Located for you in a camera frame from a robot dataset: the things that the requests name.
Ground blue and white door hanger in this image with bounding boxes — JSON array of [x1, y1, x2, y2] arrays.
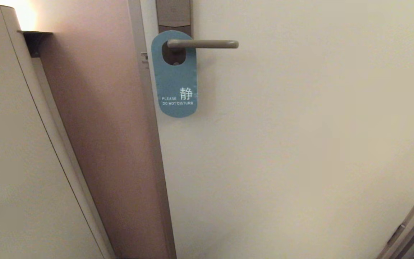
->
[[151, 30, 198, 118]]

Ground brown metal lock plate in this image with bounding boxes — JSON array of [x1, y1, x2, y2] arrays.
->
[[156, 0, 193, 66]]

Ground beige metal door handle lever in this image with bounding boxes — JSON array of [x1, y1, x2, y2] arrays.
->
[[167, 39, 239, 50]]

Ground dark wall lamp shelf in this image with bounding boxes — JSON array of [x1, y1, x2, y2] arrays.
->
[[17, 30, 53, 58]]

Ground beige curved wall panel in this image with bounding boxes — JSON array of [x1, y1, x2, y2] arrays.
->
[[0, 2, 116, 259]]

